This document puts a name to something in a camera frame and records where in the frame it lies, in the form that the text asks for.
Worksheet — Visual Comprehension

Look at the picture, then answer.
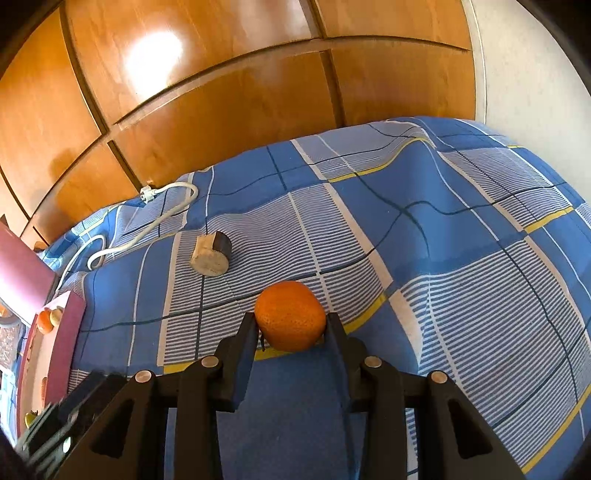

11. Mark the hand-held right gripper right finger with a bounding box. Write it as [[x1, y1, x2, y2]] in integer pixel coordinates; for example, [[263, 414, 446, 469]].
[[326, 313, 525, 480]]

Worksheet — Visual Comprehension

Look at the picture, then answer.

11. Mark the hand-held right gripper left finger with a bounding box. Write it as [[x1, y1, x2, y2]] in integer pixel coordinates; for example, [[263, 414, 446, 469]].
[[58, 313, 259, 480]]

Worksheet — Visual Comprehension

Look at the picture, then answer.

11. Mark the pink rimmed white tray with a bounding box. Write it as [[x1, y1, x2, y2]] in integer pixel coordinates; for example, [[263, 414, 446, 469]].
[[16, 293, 87, 444]]

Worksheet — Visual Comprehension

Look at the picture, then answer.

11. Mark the blue plaid blanket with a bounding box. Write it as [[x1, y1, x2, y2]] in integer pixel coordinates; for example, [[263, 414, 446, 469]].
[[34, 116, 591, 480]]

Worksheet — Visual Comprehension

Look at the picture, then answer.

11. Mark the dark cylinder with beige face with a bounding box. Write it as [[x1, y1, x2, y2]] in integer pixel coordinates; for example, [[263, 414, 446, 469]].
[[189, 232, 232, 278]]

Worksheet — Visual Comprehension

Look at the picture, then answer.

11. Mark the pink electric kettle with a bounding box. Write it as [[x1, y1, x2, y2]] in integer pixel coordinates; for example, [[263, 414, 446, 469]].
[[0, 226, 57, 326]]

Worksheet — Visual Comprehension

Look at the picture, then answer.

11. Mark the wooden wardrobe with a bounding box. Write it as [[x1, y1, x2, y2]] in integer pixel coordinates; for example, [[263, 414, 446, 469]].
[[0, 0, 478, 252]]

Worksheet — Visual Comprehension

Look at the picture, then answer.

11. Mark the white power cable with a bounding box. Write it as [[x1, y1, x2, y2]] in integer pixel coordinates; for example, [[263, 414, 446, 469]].
[[55, 182, 199, 296]]

